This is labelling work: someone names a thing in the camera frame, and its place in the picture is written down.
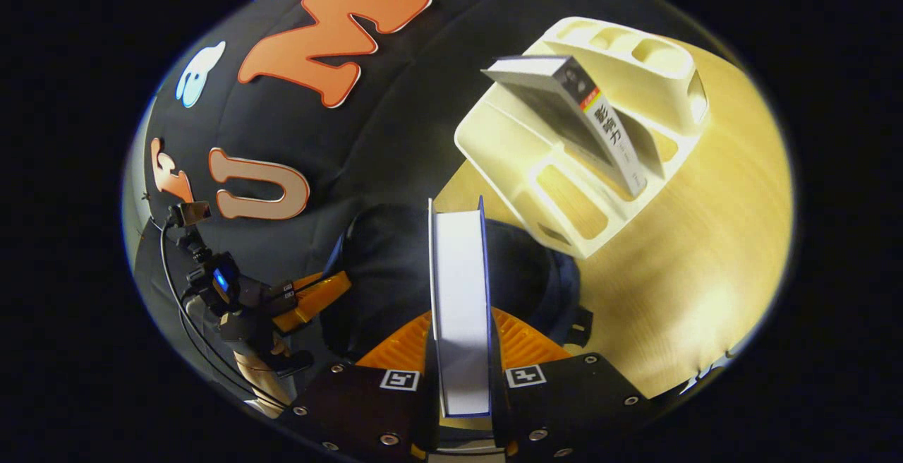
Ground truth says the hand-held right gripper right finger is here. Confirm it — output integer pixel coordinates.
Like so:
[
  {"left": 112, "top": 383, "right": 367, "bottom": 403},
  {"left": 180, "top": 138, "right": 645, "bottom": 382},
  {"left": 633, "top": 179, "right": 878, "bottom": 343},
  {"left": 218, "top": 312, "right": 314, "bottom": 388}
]
[{"left": 487, "top": 306, "right": 664, "bottom": 460}]

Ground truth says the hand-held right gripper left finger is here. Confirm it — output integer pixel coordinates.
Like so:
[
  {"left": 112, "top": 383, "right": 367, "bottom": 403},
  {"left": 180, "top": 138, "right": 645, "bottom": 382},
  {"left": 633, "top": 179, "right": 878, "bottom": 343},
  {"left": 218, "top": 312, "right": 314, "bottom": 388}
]
[{"left": 279, "top": 308, "right": 442, "bottom": 460}]

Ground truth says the blue book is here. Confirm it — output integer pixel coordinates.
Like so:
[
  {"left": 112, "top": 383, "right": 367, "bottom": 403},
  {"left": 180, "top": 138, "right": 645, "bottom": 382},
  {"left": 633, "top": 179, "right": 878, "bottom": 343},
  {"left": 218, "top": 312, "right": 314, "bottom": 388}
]
[{"left": 428, "top": 196, "right": 492, "bottom": 419}]

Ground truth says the white plastic bookshelf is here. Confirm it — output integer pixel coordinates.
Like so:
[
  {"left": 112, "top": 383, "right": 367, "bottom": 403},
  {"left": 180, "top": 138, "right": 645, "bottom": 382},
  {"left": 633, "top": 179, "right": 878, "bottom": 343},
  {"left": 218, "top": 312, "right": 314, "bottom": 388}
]
[{"left": 454, "top": 16, "right": 710, "bottom": 260}]

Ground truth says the grey book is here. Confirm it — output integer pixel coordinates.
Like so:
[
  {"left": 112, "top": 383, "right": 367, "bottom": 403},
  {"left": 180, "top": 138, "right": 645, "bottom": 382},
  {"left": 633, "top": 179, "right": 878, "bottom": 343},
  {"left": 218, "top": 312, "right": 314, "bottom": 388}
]
[{"left": 482, "top": 55, "right": 648, "bottom": 199}]

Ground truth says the black cable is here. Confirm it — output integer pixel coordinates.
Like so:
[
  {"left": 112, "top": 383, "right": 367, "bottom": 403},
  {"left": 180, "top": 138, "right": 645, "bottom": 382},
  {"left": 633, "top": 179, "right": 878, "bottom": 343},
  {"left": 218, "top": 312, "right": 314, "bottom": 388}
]
[{"left": 159, "top": 220, "right": 290, "bottom": 411}]

